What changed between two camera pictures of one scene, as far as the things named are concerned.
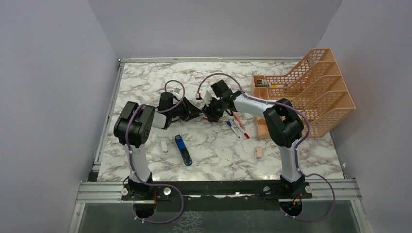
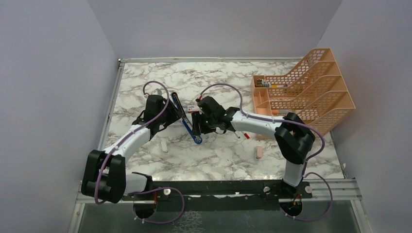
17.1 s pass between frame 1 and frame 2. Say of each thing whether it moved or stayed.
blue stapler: moved
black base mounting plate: stayed
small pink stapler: stayed
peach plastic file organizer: stayed
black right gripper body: moved
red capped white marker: stayed
